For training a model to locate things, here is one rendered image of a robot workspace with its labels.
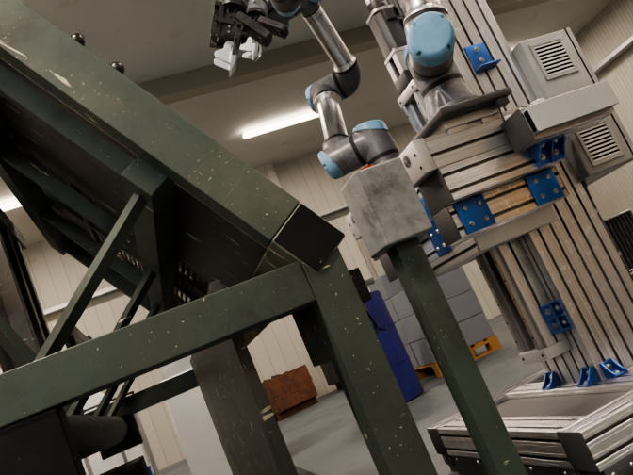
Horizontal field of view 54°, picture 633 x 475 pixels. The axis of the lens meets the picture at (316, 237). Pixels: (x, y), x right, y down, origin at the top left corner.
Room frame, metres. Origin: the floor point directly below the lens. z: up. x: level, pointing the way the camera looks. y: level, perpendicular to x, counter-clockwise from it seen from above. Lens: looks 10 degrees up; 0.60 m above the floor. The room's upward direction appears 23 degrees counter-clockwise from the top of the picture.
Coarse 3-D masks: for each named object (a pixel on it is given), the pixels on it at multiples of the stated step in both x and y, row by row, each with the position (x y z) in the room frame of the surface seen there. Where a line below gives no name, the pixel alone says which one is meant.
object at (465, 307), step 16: (448, 272) 5.96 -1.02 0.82; (464, 272) 6.01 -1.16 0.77; (384, 288) 6.11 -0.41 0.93; (400, 288) 6.16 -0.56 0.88; (448, 288) 5.93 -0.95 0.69; (464, 288) 5.99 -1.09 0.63; (400, 304) 5.93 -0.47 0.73; (464, 304) 5.97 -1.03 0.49; (400, 320) 6.06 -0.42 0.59; (416, 320) 5.78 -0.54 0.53; (464, 320) 5.94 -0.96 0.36; (480, 320) 6.00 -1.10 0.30; (400, 336) 6.22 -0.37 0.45; (416, 336) 5.90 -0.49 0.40; (464, 336) 5.91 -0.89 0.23; (480, 336) 5.97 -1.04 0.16; (496, 336) 6.02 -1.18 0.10; (416, 352) 6.04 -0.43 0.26; (416, 368) 6.15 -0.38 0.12; (432, 368) 5.85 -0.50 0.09
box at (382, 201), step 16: (400, 160) 1.36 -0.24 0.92; (352, 176) 1.34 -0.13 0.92; (368, 176) 1.33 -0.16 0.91; (384, 176) 1.34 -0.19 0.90; (400, 176) 1.35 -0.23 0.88; (352, 192) 1.37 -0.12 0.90; (368, 192) 1.33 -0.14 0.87; (384, 192) 1.34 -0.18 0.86; (400, 192) 1.35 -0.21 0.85; (352, 208) 1.41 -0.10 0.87; (368, 208) 1.33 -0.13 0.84; (384, 208) 1.33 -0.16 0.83; (400, 208) 1.34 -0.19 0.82; (416, 208) 1.35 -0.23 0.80; (368, 224) 1.37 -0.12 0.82; (384, 224) 1.33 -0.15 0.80; (400, 224) 1.34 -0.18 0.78; (416, 224) 1.35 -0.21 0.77; (368, 240) 1.40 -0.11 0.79; (384, 240) 1.33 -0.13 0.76; (400, 240) 1.34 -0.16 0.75
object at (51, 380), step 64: (192, 320) 1.19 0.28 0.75; (256, 320) 1.23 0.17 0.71; (320, 320) 1.30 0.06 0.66; (0, 384) 1.09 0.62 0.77; (64, 384) 1.12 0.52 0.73; (192, 384) 3.22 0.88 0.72; (256, 384) 1.32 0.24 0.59; (384, 384) 1.29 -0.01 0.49; (0, 448) 1.08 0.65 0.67; (64, 448) 1.11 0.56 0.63; (128, 448) 3.10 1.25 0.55; (256, 448) 1.66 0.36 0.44; (384, 448) 1.27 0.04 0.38
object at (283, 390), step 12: (288, 372) 8.94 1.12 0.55; (300, 372) 9.03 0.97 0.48; (264, 384) 8.85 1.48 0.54; (276, 384) 8.81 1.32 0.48; (288, 384) 8.90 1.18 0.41; (300, 384) 9.00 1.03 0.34; (312, 384) 9.09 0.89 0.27; (276, 396) 8.78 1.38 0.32; (288, 396) 8.87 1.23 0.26; (300, 396) 8.96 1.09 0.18; (312, 396) 9.05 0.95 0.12; (276, 408) 8.78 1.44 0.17; (288, 408) 8.84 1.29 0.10; (300, 408) 9.01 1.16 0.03
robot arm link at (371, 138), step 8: (376, 120) 2.08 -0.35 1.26; (360, 128) 2.07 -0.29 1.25; (368, 128) 2.06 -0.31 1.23; (376, 128) 2.06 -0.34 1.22; (384, 128) 2.08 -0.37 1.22; (352, 136) 2.10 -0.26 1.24; (360, 136) 2.08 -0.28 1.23; (368, 136) 2.07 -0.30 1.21; (376, 136) 2.06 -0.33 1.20; (384, 136) 2.07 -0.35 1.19; (352, 144) 2.09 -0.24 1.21; (360, 144) 2.08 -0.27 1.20; (368, 144) 2.07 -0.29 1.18; (376, 144) 2.06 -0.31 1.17; (384, 144) 2.06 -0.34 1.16; (392, 144) 2.08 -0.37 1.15; (360, 152) 2.09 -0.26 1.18; (368, 152) 2.08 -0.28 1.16; (376, 152) 2.07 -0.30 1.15; (360, 160) 2.11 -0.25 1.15; (368, 160) 2.10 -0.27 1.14
